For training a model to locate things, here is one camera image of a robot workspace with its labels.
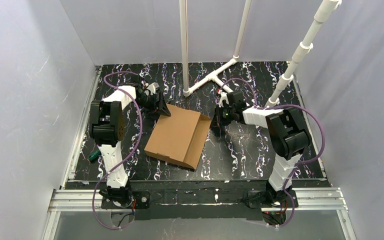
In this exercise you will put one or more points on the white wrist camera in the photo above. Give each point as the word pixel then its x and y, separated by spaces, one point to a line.
pixel 223 99
pixel 152 90

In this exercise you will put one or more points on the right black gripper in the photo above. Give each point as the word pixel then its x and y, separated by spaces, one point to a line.
pixel 221 112

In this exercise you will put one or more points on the aluminium table frame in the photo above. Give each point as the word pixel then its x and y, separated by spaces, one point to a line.
pixel 199 210

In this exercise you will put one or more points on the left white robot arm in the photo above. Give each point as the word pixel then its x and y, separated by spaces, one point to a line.
pixel 106 127

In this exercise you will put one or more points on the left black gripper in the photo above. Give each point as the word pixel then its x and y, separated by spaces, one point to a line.
pixel 158 102

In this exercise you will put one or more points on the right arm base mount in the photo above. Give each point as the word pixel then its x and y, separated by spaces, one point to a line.
pixel 282 200

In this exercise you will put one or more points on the brown cardboard box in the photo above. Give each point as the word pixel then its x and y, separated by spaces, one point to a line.
pixel 179 139

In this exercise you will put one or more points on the white PVC pipe frame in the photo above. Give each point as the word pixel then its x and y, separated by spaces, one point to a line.
pixel 281 30

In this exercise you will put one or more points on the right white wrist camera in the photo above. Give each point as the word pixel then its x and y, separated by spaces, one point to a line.
pixel 223 99

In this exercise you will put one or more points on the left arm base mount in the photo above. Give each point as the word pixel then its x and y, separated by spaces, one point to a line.
pixel 124 198

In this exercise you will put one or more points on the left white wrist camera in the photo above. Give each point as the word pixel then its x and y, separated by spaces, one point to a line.
pixel 152 90

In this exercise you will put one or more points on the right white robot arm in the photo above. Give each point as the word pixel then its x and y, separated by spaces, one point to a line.
pixel 288 134

